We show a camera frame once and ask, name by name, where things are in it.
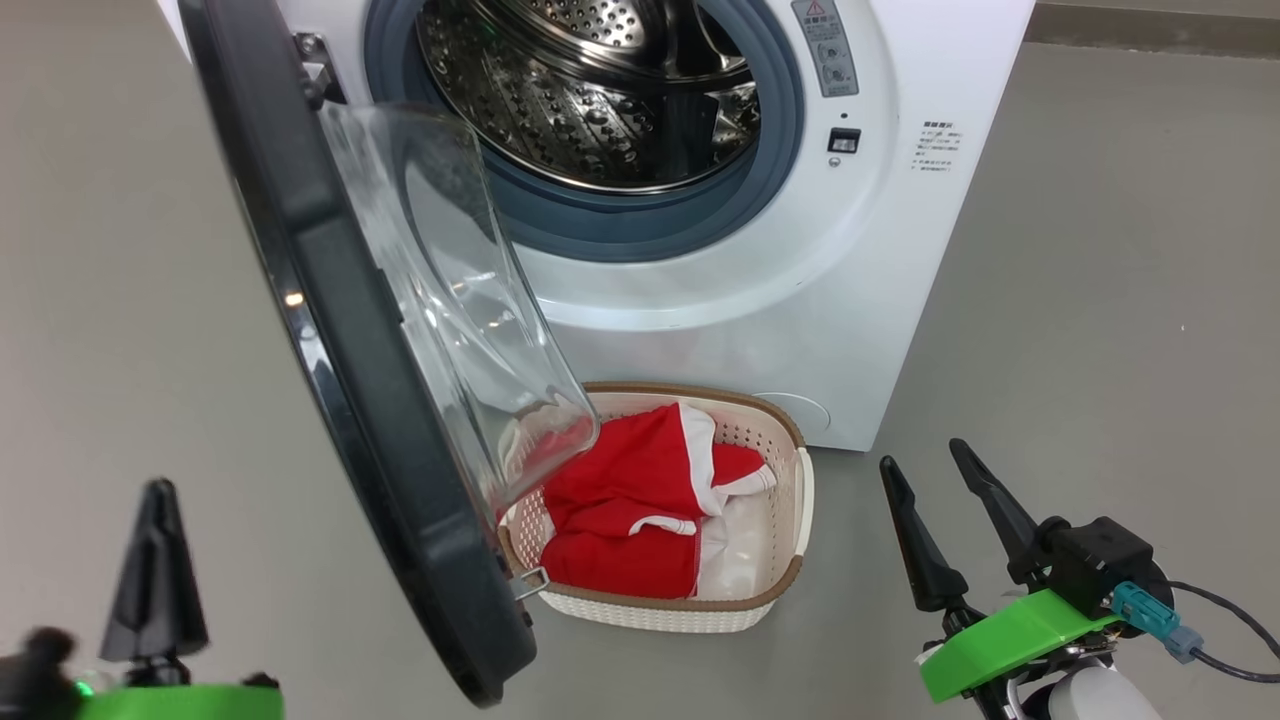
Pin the black door latch slot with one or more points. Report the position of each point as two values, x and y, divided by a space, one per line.
844 140

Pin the printed text label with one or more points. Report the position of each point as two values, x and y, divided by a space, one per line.
937 146

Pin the cream perforated laundry basket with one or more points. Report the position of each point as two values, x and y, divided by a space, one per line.
650 612

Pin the grey rubber door seal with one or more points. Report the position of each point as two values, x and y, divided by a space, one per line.
600 235

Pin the teal right camera connector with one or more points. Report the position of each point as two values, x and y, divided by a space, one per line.
1140 610

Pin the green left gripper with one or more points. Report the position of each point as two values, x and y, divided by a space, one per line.
180 703

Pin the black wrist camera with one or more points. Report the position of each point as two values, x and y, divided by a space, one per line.
35 670
1100 560

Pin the round filter cover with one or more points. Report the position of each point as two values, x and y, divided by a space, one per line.
800 415

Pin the red white garment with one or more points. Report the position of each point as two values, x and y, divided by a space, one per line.
620 480

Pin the white washing machine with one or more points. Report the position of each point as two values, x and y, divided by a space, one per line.
850 300

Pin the grey warning label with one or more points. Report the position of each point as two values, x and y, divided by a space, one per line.
825 50

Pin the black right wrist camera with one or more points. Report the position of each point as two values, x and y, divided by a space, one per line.
1100 560

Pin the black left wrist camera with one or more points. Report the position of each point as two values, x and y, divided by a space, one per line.
35 670

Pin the black glass washing machine door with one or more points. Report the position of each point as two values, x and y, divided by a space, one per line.
350 350

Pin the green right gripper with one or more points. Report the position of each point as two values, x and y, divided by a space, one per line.
1010 640

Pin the steel washing machine drum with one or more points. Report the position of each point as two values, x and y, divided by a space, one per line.
580 110

